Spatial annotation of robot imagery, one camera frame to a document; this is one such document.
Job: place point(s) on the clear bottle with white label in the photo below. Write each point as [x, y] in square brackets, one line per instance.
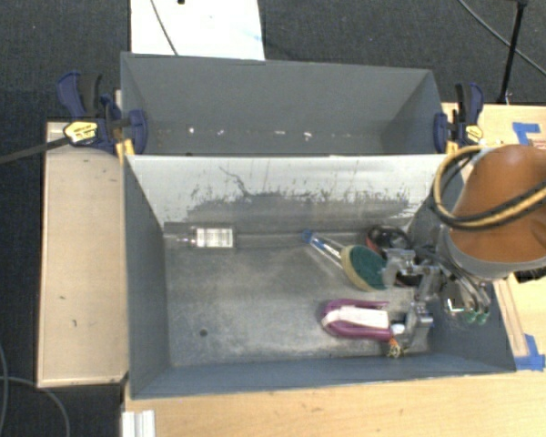
[211, 237]

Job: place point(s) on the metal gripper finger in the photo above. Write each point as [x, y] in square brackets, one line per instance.
[417, 326]
[397, 262]

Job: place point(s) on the small orange and brown thing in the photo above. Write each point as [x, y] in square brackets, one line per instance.
[395, 348]

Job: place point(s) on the pale wood board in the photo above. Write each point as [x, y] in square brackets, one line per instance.
[82, 262]

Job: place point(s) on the grey metal bin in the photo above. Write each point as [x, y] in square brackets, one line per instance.
[264, 289]

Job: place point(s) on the black cylinder on white bracket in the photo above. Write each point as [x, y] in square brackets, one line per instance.
[539, 275]

